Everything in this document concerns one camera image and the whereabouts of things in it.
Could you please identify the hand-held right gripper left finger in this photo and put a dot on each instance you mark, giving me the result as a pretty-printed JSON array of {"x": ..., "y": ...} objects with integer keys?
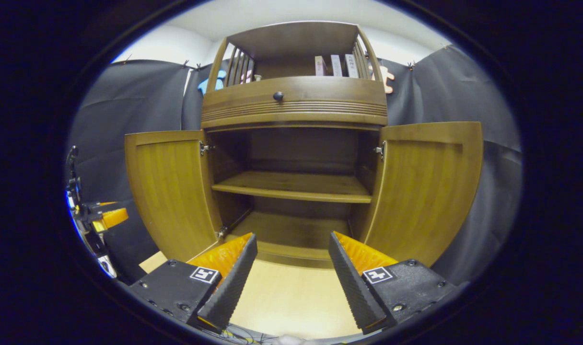
[{"x": 229, "y": 287}]

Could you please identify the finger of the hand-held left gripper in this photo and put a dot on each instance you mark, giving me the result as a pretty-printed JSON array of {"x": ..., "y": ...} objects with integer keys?
[
  {"x": 104, "y": 204},
  {"x": 111, "y": 218}
]

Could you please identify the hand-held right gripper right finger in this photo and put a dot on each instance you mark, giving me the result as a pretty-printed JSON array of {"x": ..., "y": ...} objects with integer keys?
[{"x": 354, "y": 287}]

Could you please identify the wooden double-door shoe cabinet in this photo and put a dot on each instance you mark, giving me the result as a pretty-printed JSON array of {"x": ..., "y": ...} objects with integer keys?
[{"x": 296, "y": 43}]

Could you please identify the wooden inner cabinet shelf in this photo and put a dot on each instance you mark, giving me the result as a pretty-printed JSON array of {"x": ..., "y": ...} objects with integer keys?
[{"x": 291, "y": 184}]

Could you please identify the black backdrop cloth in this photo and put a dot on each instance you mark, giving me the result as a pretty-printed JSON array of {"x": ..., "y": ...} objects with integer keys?
[{"x": 128, "y": 96}]

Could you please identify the wooden drawer with black knob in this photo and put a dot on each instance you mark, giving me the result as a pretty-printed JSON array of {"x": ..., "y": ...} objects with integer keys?
[{"x": 320, "y": 93}]

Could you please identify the pale spine book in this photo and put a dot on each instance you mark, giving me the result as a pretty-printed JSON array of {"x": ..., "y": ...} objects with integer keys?
[
  {"x": 351, "y": 66},
  {"x": 336, "y": 65}
]

